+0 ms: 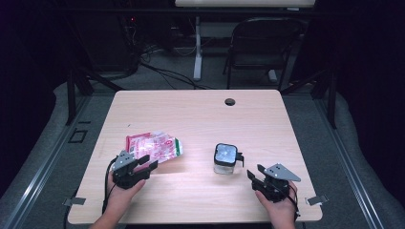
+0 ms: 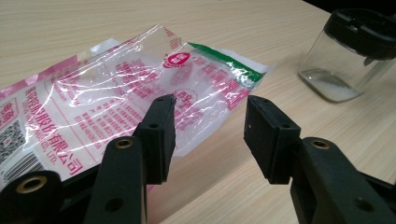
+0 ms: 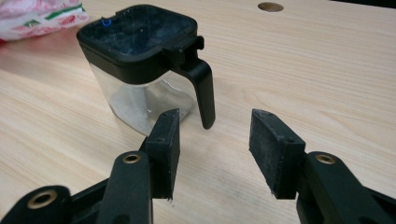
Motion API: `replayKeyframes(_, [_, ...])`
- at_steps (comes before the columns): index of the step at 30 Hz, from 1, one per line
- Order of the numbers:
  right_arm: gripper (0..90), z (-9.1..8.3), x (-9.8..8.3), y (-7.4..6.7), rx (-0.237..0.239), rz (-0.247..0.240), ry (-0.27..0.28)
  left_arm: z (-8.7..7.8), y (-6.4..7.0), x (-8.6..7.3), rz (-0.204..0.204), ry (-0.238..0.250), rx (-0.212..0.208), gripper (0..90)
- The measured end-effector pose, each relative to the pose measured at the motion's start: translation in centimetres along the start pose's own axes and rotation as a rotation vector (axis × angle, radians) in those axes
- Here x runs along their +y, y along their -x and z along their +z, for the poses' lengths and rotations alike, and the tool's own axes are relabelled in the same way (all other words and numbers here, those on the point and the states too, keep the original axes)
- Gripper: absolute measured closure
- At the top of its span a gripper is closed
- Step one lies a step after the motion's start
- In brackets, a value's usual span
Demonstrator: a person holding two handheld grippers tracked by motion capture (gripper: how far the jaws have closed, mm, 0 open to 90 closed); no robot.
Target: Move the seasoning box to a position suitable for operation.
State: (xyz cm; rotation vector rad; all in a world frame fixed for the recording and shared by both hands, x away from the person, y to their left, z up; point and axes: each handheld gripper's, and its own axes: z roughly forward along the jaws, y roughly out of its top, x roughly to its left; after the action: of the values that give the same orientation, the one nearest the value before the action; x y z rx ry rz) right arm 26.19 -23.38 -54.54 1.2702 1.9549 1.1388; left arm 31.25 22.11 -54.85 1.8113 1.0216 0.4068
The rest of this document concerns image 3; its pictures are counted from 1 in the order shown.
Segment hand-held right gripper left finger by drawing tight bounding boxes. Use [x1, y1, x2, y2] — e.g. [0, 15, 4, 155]
[145, 108, 181, 201]

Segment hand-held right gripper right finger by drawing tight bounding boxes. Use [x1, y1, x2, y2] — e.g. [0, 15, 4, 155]
[248, 108, 306, 200]

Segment clear seasoning jar black lid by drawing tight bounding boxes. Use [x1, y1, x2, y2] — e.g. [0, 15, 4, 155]
[76, 4, 217, 137]

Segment pink and white seasoning bag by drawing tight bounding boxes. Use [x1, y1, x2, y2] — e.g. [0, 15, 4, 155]
[0, 0, 90, 42]

